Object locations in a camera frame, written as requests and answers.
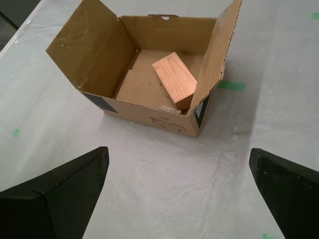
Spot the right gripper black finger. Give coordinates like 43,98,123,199
249,148,319,239
0,146,110,239

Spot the small speckled pinkish rock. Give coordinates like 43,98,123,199
156,105,182,115

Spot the brown cardboard box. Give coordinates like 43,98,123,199
45,0,243,138

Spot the light wooden block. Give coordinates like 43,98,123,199
152,52,198,111

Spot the white plastic table cover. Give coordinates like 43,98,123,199
0,0,319,239

